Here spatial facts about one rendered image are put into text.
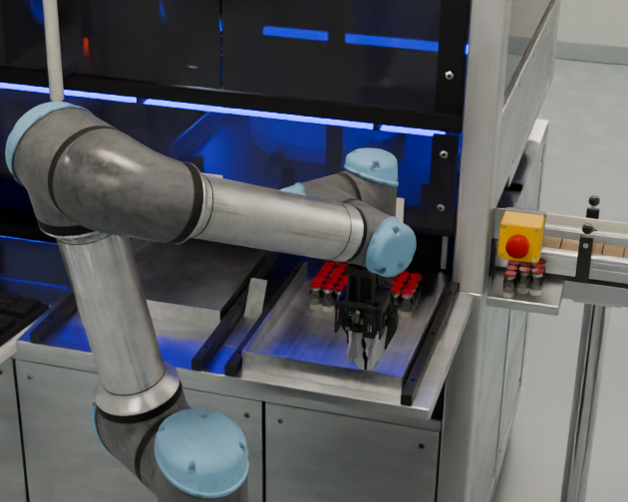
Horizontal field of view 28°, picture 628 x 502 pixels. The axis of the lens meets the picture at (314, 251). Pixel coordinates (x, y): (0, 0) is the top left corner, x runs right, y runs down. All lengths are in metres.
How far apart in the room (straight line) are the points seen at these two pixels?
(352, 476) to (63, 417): 0.63
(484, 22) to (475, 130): 0.19
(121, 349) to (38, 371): 1.08
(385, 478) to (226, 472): 0.96
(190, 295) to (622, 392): 1.82
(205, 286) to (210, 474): 0.75
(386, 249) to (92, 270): 0.37
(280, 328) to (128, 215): 0.78
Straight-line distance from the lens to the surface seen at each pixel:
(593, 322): 2.42
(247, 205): 1.46
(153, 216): 1.39
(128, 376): 1.63
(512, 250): 2.17
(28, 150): 1.48
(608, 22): 6.82
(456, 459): 2.45
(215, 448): 1.58
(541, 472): 3.36
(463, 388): 2.36
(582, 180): 5.23
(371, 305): 1.83
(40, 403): 2.72
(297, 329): 2.12
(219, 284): 2.27
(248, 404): 2.51
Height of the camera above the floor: 1.91
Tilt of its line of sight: 25 degrees down
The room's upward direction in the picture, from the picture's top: 1 degrees clockwise
